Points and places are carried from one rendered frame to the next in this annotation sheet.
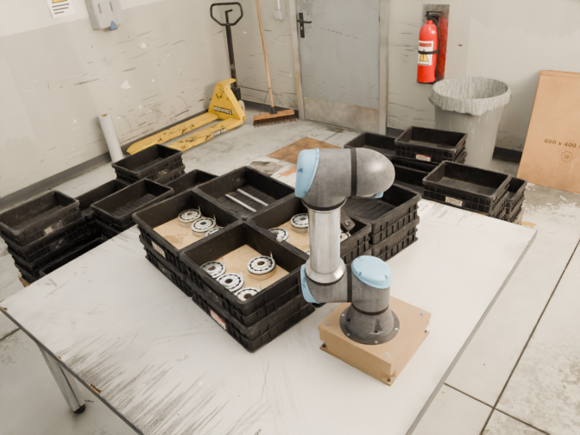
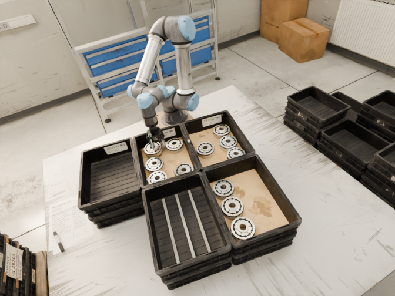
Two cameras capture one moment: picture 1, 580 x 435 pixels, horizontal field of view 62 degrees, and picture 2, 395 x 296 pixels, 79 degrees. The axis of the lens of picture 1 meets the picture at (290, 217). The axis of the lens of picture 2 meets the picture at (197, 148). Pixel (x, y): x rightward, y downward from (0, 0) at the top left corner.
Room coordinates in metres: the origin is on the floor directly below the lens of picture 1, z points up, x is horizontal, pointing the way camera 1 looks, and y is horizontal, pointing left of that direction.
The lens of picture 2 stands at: (2.28, 0.52, 1.85)
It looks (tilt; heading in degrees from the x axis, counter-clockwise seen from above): 45 degrees down; 207
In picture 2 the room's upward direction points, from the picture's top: 9 degrees counter-clockwise
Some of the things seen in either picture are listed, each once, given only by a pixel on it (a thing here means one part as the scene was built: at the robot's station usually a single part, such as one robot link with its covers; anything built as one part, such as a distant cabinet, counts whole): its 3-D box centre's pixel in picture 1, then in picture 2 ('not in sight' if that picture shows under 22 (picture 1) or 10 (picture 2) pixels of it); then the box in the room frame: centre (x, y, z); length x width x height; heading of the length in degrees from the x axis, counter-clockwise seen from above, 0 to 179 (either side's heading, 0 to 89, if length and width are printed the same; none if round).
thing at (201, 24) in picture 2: not in sight; (185, 47); (-0.42, -0.80, 0.60); 0.72 x 0.03 x 0.56; 138
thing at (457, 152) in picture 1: (428, 168); not in sight; (2.93, -0.98, 0.37); 0.42 x 0.34 x 0.46; 48
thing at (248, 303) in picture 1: (243, 260); (216, 137); (1.37, 0.18, 0.92); 0.40 x 0.30 x 0.02; 37
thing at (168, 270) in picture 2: (245, 191); (181, 216); (1.87, 0.18, 0.92); 0.40 x 0.30 x 0.02; 37
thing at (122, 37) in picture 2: not in sight; (148, 29); (-0.15, -1.09, 0.91); 1.70 x 0.10 x 0.05; 138
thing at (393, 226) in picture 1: (361, 205); (112, 175); (1.73, -0.30, 0.87); 0.40 x 0.30 x 0.11; 37
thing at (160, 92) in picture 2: not in sight; (154, 94); (1.37, -0.14, 1.16); 0.11 x 0.11 x 0.08; 84
